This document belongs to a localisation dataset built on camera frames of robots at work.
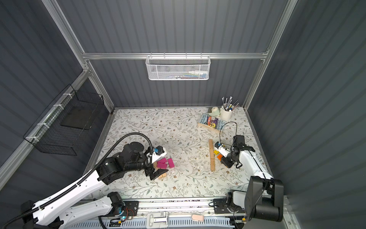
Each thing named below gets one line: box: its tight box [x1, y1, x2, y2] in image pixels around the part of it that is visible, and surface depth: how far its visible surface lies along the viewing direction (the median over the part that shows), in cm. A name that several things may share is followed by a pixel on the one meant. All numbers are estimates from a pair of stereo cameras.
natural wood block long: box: [208, 138, 214, 149], surface depth 101 cm
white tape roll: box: [207, 106, 221, 117], surface depth 111 cm
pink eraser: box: [191, 214, 205, 222], surface depth 71 cm
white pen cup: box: [219, 105, 234, 122], surface depth 110 cm
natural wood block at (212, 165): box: [210, 158, 216, 172], surface depth 91 cm
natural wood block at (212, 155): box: [209, 147, 215, 159], surface depth 96 cm
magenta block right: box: [167, 157, 175, 169], surface depth 91 cm
